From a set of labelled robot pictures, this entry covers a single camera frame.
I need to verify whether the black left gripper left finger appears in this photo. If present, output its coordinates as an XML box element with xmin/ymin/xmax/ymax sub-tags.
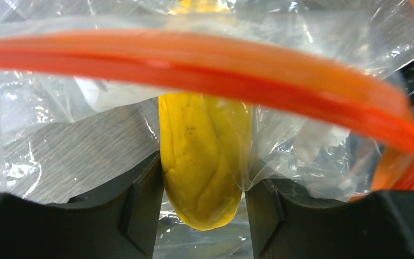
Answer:
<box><xmin>0</xmin><ymin>152</ymin><xmax>163</xmax><ymax>258</ymax></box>

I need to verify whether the yellow fake banana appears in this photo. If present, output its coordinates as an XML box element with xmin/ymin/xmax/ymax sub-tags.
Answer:
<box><xmin>158</xmin><ymin>0</ymin><xmax>254</xmax><ymax>232</ymax></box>

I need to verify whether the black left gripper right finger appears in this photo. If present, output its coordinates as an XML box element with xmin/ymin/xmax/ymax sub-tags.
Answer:
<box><xmin>246</xmin><ymin>179</ymin><xmax>414</xmax><ymax>258</ymax></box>

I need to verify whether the clear zip top bag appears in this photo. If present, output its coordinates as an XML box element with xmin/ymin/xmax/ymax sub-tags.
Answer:
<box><xmin>0</xmin><ymin>2</ymin><xmax>414</xmax><ymax>258</ymax></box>

